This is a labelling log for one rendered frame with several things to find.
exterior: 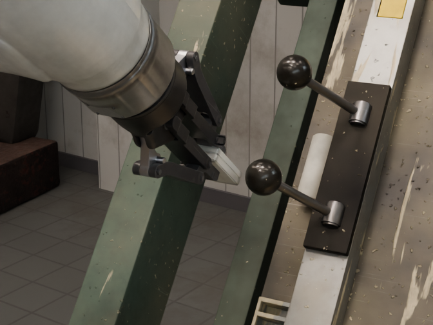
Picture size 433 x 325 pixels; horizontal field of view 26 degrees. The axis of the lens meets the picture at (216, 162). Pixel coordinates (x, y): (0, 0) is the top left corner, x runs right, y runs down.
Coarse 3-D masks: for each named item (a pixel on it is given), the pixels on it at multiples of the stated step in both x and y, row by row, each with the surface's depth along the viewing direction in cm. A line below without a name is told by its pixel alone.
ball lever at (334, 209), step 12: (252, 168) 94; (264, 168) 94; (276, 168) 94; (252, 180) 94; (264, 180) 94; (276, 180) 94; (264, 192) 94; (288, 192) 97; (300, 192) 98; (312, 204) 99; (324, 204) 100; (336, 204) 100; (324, 216) 100; (336, 216) 100
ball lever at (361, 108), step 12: (288, 60) 98; (300, 60) 98; (276, 72) 99; (288, 72) 97; (300, 72) 97; (312, 72) 98; (288, 84) 98; (300, 84) 98; (312, 84) 100; (324, 96) 101; (336, 96) 102; (348, 108) 103; (360, 108) 103; (360, 120) 103
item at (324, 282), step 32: (416, 0) 109; (384, 32) 108; (416, 32) 111; (384, 64) 107; (384, 128) 105; (320, 256) 101; (352, 256) 101; (320, 288) 99; (288, 320) 99; (320, 320) 98
